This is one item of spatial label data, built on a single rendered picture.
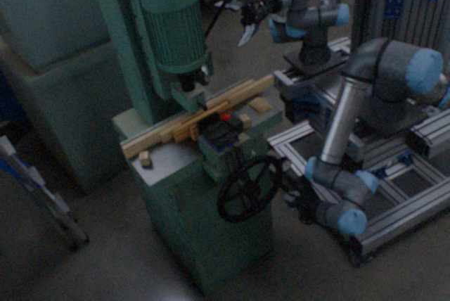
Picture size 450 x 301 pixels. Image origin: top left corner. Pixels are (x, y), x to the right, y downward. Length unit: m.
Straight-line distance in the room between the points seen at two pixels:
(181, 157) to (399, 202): 1.19
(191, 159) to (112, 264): 1.09
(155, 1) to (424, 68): 0.76
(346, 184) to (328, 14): 0.60
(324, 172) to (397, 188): 1.02
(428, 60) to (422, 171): 1.28
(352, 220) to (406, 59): 0.47
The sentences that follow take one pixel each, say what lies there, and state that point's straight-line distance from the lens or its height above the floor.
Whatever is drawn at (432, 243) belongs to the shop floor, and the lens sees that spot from 2.45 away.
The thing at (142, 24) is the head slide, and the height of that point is 1.32.
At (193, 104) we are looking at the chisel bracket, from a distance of 1.52.
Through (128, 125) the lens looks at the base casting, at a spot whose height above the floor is 0.80.
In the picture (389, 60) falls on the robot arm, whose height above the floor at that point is 1.30.
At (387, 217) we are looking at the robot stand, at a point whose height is 0.23.
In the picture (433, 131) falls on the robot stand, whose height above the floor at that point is 0.73.
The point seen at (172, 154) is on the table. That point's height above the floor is 0.90.
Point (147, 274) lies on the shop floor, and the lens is 2.35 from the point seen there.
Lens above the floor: 1.97
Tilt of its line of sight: 42 degrees down
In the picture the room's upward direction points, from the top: 9 degrees counter-clockwise
